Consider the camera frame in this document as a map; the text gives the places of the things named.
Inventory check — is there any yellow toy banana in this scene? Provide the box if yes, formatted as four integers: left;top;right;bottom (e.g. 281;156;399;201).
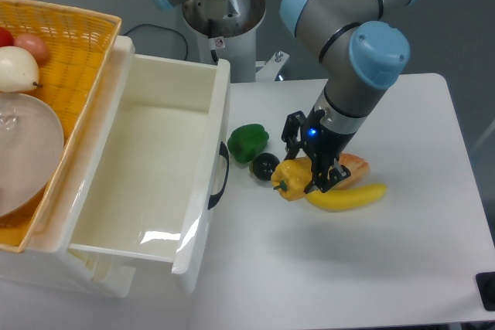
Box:
305;183;387;212

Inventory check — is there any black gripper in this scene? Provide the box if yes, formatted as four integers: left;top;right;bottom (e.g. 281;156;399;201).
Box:
281;111;354;194

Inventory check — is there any white open upper drawer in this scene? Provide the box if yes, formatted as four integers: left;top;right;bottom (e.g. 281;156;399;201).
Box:
71;55;230;293

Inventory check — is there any black cable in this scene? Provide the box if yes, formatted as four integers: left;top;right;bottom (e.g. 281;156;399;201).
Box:
122;23;189;61

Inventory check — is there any pink toy peach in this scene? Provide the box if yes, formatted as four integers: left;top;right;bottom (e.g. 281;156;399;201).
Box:
14;33;50;66

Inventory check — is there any black object at edge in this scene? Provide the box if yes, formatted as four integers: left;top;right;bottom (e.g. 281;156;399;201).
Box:
475;271;495;311

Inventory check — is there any white drawer cabinet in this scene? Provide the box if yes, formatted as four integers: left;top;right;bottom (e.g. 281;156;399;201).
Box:
1;36;135;298

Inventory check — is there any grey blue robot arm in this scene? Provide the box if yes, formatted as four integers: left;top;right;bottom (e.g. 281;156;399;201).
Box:
154;0;417;192

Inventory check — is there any yellow woven basket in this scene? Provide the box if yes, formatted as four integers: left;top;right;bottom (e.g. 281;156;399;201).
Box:
1;0;121;253

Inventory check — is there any white toy pear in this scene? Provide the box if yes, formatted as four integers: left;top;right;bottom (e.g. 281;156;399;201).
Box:
1;46;43;93

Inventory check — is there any green toy bell pepper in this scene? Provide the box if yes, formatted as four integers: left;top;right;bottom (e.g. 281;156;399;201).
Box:
227;124;269;164

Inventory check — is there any black round toy fruit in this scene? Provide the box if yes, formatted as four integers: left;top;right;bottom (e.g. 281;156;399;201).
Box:
249;152;280;182

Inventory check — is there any black drawer handle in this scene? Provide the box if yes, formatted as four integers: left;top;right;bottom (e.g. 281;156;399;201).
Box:
208;141;230;209

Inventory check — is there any yellow toy bell pepper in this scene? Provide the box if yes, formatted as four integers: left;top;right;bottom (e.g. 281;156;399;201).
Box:
271;157;312;202

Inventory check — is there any orange toy croissant pastry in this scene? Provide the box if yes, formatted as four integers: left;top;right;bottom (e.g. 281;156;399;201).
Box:
333;153;370;190

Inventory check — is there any red toy tomato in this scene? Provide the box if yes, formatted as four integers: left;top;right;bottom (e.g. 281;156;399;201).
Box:
0;27;15;47

